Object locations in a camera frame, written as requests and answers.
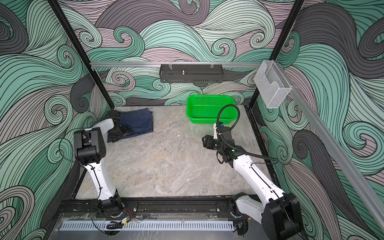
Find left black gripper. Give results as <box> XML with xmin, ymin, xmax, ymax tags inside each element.
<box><xmin>107</xmin><ymin>124</ymin><xmax>132</xmax><ymax>143</ymax></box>

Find dark blue denim trousers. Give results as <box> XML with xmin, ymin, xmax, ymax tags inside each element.
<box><xmin>107</xmin><ymin>108</ymin><xmax>154</xmax><ymax>143</ymax></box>

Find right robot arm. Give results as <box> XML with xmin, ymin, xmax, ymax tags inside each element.
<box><xmin>202</xmin><ymin>104</ymin><xmax>305</xmax><ymax>240</ymax></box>

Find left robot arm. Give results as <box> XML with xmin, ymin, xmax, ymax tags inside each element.
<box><xmin>70</xmin><ymin>110</ymin><xmax>132</xmax><ymax>218</ymax></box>

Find green plastic basket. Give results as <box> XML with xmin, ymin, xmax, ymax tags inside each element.
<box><xmin>186</xmin><ymin>95</ymin><xmax>235</xmax><ymax>125</ymax></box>

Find black front mounting rail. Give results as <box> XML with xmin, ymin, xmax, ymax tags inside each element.
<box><xmin>56</xmin><ymin>196</ymin><xmax>296</xmax><ymax>218</ymax></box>

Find back aluminium rail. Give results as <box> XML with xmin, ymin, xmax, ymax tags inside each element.
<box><xmin>90</xmin><ymin>61</ymin><xmax>262</xmax><ymax>69</ymax></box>

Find aluminium rail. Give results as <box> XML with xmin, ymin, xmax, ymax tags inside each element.
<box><xmin>276</xmin><ymin>63</ymin><xmax>384</xmax><ymax>230</ymax></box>
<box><xmin>90</xmin><ymin>61</ymin><xmax>262</xmax><ymax>69</ymax></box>

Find clear plastic wall bin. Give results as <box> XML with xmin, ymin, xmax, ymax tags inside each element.
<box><xmin>254</xmin><ymin>61</ymin><xmax>292</xmax><ymax>109</ymax></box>

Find black perforated wall shelf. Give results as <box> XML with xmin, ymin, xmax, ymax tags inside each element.
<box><xmin>159</xmin><ymin>65</ymin><xmax>224</xmax><ymax>86</ymax></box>

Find right aluminium rail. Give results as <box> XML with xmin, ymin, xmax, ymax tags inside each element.
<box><xmin>276</xmin><ymin>63</ymin><xmax>384</xmax><ymax>230</ymax></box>

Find white slotted cable duct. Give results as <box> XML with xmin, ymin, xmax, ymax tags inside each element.
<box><xmin>59</xmin><ymin>221</ymin><xmax>234</xmax><ymax>231</ymax></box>

